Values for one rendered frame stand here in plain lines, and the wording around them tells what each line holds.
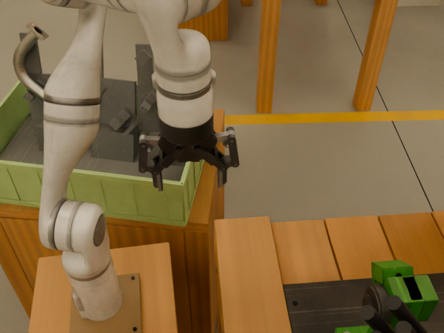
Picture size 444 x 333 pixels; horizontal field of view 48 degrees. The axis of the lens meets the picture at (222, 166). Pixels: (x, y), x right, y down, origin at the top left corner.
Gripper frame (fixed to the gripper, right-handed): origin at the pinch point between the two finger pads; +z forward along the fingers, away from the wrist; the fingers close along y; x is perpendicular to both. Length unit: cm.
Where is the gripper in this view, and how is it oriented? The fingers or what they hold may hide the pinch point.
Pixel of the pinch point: (190, 183)
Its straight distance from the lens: 77.6
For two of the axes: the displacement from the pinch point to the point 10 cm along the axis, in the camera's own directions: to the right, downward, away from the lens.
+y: 10.0, -0.6, 0.6
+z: 0.0, 7.2, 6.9
